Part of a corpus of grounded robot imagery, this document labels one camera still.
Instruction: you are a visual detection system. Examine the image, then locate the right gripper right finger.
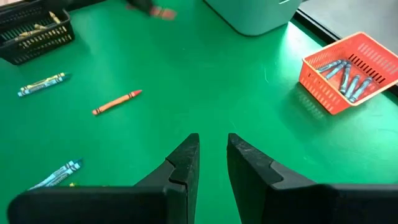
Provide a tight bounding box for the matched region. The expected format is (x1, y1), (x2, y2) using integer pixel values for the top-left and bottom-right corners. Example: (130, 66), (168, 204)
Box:
(226, 133), (318, 224)

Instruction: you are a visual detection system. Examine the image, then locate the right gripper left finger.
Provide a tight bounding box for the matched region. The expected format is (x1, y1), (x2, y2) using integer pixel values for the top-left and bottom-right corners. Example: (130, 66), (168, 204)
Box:
(135, 133), (200, 224)

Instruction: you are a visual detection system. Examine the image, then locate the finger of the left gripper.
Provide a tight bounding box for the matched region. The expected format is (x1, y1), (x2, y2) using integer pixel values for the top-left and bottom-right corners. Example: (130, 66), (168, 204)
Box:
(126, 0), (146, 14)
(141, 0), (155, 14)

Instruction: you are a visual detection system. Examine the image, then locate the large teal plastic bin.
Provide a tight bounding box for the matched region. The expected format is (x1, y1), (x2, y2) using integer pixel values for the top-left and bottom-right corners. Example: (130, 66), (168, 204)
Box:
(203, 0), (304, 37)

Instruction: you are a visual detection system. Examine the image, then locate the grey-blue crayon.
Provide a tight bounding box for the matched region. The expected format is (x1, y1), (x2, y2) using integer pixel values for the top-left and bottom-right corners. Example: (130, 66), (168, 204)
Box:
(339, 63), (352, 94)
(325, 61), (348, 80)

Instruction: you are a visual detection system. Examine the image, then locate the green felt mat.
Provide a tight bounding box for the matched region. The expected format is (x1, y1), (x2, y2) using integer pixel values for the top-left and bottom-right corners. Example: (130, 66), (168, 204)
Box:
(0, 0), (398, 224)

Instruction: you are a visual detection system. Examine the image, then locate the black plastic tray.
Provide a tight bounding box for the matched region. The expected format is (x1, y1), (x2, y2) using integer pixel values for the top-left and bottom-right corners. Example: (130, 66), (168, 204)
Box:
(0, 0), (75, 65)

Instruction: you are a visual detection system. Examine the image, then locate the orange mesh basket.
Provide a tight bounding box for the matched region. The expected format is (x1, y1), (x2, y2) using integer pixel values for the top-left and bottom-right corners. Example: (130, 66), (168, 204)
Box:
(298, 30), (398, 116)

